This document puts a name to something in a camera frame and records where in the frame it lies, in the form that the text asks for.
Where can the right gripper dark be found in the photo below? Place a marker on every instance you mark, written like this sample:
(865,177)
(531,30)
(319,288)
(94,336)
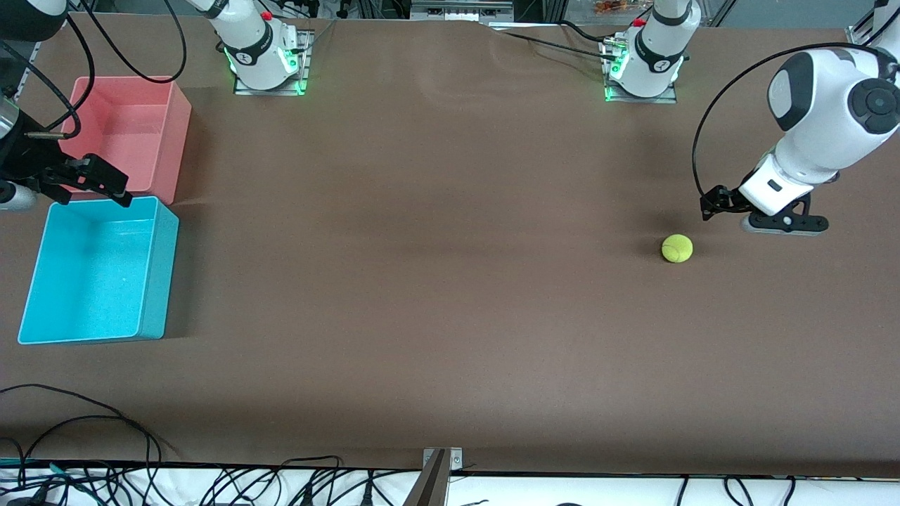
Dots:
(27,156)

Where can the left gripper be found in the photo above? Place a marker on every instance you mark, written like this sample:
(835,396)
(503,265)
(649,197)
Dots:
(724,199)

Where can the yellow-green tennis ball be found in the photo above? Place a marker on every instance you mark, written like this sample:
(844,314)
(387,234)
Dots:
(677,248)

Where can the blue plastic bin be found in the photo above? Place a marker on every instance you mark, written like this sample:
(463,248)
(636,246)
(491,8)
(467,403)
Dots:
(91,281)

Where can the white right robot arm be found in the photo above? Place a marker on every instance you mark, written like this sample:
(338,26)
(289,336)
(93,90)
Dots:
(253,42)

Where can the pink plastic bin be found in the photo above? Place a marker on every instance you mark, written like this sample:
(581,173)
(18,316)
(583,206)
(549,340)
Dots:
(133,133)

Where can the clear box with orange parts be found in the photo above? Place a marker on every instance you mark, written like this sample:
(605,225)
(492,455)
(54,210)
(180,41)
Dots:
(612,7)

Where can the grey metal box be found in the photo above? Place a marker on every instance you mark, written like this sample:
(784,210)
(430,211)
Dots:
(457,10)

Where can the grey metal bar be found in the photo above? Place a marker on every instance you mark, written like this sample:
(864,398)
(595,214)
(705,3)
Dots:
(429,485)

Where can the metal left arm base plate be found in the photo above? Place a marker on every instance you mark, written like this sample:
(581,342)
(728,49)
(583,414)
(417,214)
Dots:
(671,95)

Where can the aluminium frame rail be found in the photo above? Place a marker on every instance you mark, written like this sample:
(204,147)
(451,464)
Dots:
(858,35)

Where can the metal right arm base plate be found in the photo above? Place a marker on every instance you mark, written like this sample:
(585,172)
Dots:
(304,67)

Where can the small metal bracket plate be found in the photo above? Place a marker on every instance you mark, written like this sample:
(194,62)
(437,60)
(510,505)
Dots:
(455,458)

